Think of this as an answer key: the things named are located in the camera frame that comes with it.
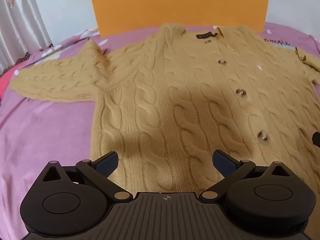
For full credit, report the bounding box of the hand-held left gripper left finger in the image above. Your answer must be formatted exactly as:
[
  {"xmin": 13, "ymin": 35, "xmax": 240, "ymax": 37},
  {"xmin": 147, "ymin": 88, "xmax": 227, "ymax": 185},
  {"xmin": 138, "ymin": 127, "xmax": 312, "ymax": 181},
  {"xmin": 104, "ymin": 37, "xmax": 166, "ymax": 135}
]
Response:
[{"xmin": 40, "ymin": 151, "xmax": 134, "ymax": 204}]

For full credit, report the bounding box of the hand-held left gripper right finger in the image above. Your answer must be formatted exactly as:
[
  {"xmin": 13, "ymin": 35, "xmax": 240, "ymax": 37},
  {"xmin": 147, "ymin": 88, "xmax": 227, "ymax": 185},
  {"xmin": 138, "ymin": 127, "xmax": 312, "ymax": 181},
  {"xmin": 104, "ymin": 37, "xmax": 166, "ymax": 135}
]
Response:
[{"xmin": 199, "ymin": 149, "xmax": 290, "ymax": 204}]

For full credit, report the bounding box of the mustard cable-knit cardigan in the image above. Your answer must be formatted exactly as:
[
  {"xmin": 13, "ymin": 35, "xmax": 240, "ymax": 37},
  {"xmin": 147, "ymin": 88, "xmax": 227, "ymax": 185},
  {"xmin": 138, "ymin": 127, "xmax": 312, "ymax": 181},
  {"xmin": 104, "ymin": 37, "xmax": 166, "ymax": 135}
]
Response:
[{"xmin": 9, "ymin": 22, "xmax": 320, "ymax": 194}]

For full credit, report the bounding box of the pink printed bed sheet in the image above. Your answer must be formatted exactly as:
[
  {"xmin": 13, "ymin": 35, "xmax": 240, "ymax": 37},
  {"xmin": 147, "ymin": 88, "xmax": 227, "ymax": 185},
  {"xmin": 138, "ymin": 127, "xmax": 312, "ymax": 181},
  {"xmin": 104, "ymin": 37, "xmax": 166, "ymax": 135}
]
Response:
[{"xmin": 0, "ymin": 21, "xmax": 320, "ymax": 240}]

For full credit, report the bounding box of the white floral curtain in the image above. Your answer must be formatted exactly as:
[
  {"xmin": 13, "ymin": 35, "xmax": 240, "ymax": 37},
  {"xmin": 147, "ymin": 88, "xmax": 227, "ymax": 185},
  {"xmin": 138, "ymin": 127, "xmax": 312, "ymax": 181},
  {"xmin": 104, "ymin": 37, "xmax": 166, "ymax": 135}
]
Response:
[{"xmin": 0, "ymin": 0, "xmax": 53, "ymax": 67}]

